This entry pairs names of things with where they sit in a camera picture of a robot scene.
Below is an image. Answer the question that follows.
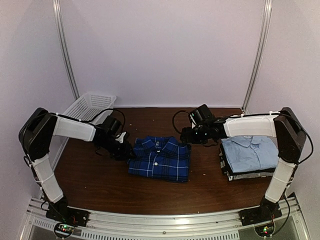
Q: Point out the left circuit board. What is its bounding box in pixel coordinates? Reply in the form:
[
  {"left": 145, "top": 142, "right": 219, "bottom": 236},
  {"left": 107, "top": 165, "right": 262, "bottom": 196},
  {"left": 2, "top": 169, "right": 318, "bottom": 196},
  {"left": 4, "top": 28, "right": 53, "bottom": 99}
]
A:
[{"left": 53, "top": 222, "right": 75, "bottom": 239}]

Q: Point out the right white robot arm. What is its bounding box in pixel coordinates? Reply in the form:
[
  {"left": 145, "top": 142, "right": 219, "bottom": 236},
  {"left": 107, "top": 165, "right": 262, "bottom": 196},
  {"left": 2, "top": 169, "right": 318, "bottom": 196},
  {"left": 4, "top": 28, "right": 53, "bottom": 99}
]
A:
[{"left": 180, "top": 104, "right": 308, "bottom": 221}]

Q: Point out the light blue shirt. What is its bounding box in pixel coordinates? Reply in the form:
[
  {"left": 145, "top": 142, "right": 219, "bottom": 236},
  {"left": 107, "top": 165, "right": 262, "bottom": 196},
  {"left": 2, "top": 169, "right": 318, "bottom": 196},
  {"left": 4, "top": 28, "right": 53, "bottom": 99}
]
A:
[{"left": 221, "top": 136, "right": 278, "bottom": 173}]

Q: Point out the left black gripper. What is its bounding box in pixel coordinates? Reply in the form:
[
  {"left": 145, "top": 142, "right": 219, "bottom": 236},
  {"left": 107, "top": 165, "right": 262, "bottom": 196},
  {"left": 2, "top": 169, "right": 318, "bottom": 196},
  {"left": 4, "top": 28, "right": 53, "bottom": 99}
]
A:
[{"left": 98, "top": 137, "right": 137, "bottom": 162}]

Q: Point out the aluminium frame post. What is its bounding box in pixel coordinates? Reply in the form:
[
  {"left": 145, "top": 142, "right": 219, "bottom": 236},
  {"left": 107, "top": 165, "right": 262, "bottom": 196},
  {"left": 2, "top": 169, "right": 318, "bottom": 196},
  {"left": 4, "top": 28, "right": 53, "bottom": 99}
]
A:
[
  {"left": 52, "top": 0, "right": 80, "bottom": 100},
  {"left": 241, "top": 0, "right": 273, "bottom": 113}
]

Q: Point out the circuit board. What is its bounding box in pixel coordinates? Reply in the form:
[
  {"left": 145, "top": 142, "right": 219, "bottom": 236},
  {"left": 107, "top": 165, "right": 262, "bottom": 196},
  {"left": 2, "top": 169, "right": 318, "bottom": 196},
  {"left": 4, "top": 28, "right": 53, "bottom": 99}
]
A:
[
  {"left": 254, "top": 223, "right": 275, "bottom": 238},
  {"left": 53, "top": 222, "right": 75, "bottom": 239}
]

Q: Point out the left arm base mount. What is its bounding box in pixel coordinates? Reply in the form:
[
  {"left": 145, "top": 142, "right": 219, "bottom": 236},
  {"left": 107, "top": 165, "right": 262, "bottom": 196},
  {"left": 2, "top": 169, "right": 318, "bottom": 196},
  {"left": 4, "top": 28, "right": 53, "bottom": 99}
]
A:
[{"left": 45, "top": 196, "right": 90, "bottom": 227}]

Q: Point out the right circuit board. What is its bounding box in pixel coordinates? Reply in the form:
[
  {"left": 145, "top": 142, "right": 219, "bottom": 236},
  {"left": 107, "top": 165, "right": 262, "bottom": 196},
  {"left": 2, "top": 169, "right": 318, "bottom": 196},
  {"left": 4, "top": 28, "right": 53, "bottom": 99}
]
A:
[{"left": 254, "top": 223, "right": 275, "bottom": 238}]

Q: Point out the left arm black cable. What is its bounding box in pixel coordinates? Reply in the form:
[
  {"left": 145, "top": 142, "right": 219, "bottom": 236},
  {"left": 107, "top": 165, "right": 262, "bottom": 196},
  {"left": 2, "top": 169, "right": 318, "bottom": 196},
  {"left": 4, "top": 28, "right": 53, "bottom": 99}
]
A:
[{"left": 57, "top": 107, "right": 126, "bottom": 133}]

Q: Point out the white plastic mesh basket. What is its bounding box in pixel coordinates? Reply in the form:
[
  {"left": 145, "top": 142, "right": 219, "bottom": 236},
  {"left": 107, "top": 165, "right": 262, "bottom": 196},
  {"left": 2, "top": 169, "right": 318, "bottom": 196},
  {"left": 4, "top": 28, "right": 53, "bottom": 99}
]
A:
[{"left": 62, "top": 92, "right": 117, "bottom": 121}]

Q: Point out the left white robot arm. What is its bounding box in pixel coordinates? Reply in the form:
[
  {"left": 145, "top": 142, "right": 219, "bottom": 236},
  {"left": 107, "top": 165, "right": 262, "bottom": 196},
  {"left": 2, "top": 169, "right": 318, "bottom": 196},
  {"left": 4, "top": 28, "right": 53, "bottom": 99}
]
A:
[{"left": 18, "top": 107, "right": 135, "bottom": 204}]

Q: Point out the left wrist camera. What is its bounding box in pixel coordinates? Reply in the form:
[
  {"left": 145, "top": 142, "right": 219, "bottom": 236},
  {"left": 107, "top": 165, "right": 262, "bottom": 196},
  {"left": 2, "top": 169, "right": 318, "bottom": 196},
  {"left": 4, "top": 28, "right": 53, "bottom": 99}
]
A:
[{"left": 115, "top": 131, "right": 130, "bottom": 144}]

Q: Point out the blue plaid long sleeve shirt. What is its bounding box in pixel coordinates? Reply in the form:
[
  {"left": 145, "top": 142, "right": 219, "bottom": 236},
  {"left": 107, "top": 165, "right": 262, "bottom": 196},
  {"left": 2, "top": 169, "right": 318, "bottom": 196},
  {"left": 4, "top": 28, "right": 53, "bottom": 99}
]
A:
[{"left": 127, "top": 136, "right": 191, "bottom": 183}]

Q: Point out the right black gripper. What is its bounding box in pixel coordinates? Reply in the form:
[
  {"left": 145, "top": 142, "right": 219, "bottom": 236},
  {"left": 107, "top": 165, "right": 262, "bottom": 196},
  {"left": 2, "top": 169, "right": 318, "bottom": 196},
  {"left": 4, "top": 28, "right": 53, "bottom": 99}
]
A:
[{"left": 181, "top": 125, "right": 210, "bottom": 144}]

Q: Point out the right aluminium frame post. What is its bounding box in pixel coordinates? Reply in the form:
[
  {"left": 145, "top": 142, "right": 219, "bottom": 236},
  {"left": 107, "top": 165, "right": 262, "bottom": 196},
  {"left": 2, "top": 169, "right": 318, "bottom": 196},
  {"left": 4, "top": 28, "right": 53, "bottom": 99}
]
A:
[{"left": 241, "top": 0, "right": 273, "bottom": 113}]

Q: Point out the left aluminium frame post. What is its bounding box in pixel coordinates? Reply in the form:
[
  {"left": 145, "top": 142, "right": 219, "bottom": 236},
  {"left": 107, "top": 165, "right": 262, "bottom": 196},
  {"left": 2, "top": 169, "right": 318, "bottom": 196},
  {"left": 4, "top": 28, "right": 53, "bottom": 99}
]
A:
[{"left": 52, "top": 0, "right": 80, "bottom": 100}]

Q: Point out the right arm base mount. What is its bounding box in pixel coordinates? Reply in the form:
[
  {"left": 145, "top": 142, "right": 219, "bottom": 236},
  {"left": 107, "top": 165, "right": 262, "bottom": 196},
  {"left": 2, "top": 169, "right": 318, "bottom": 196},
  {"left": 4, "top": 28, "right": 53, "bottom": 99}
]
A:
[{"left": 239, "top": 197, "right": 283, "bottom": 226}]

